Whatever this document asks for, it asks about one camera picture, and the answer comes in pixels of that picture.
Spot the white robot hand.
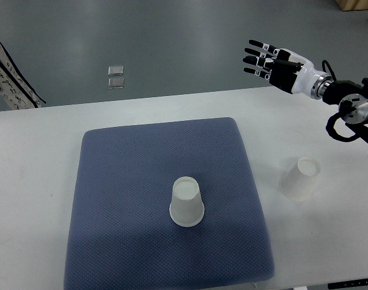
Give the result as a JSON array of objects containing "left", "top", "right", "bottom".
[{"left": 243, "top": 39, "right": 334, "bottom": 98}]

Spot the white paper cup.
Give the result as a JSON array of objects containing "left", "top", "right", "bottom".
[
  {"left": 169, "top": 176, "right": 205, "bottom": 227},
  {"left": 279, "top": 157, "right": 321, "bottom": 201}
]

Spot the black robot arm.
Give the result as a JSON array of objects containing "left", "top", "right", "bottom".
[{"left": 243, "top": 39, "right": 368, "bottom": 144}]

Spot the wooden furniture corner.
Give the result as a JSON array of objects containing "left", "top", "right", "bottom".
[{"left": 335, "top": 0, "right": 368, "bottom": 11}]

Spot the upper metal floor plate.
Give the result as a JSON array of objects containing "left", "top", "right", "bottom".
[{"left": 108, "top": 65, "right": 124, "bottom": 76}]

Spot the metal floor plate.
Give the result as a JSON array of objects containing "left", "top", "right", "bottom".
[
  {"left": 108, "top": 65, "right": 124, "bottom": 76},
  {"left": 108, "top": 77, "right": 124, "bottom": 89}
]

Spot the lower metal floor plate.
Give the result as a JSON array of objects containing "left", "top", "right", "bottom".
[{"left": 108, "top": 77, "right": 124, "bottom": 89}]

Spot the blue quilted cushion mat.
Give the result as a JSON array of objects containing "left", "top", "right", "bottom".
[{"left": 63, "top": 118, "right": 274, "bottom": 289}]

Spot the black table edge panel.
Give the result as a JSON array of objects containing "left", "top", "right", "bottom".
[{"left": 328, "top": 279, "right": 368, "bottom": 289}]

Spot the calligraphy fabric banner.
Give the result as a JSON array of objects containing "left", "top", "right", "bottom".
[{"left": 0, "top": 41, "right": 46, "bottom": 110}]

